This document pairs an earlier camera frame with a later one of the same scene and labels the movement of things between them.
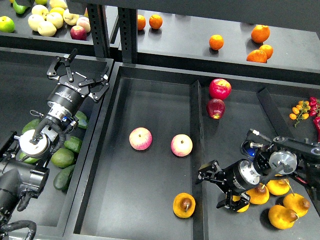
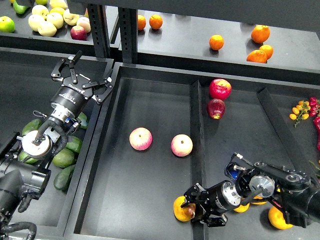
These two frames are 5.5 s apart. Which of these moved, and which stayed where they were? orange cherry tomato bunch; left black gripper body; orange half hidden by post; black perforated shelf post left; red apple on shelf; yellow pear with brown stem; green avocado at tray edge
Moved: yellow pear with brown stem
Stayed: orange half hidden by post; red apple on shelf; left black gripper body; orange cherry tomato bunch; black perforated shelf post left; green avocado at tray edge
